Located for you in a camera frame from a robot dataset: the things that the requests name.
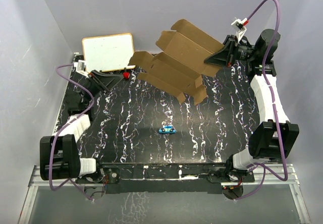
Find red black stamp toy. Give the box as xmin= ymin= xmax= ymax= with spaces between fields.
xmin=122 ymin=69 xmax=130 ymax=80

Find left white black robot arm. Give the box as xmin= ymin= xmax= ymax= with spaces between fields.
xmin=40 ymin=70 xmax=126 ymax=183

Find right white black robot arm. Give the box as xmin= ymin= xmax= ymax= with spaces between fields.
xmin=205 ymin=29 xmax=299 ymax=182

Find blue toy car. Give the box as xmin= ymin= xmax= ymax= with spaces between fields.
xmin=158 ymin=125 xmax=177 ymax=134

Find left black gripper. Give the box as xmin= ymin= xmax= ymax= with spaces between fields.
xmin=81 ymin=71 xmax=124 ymax=106

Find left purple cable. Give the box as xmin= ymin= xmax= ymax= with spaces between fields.
xmin=47 ymin=64 xmax=106 ymax=202

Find aluminium frame rail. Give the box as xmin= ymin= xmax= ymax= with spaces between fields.
xmin=19 ymin=166 xmax=311 ymax=223

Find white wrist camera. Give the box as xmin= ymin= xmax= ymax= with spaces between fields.
xmin=231 ymin=18 xmax=249 ymax=42
xmin=73 ymin=60 xmax=88 ymax=76

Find white board orange frame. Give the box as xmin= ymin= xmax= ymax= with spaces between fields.
xmin=82 ymin=33 xmax=135 ymax=72

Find brown cardboard box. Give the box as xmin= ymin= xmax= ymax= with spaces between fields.
xmin=129 ymin=19 xmax=224 ymax=104

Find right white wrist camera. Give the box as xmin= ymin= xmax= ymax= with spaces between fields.
xmin=231 ymin=18 xmax=249 ymax=42

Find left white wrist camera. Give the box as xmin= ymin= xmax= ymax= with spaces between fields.
xmin=73 ymin=60 xmax=88 ymax=76

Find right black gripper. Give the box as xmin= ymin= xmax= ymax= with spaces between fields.
xmin=204 ymin=35 xmax=259 ymax=68

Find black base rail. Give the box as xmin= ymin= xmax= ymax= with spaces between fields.
xmin=76 ymin=163 xmax=255 ymax=194

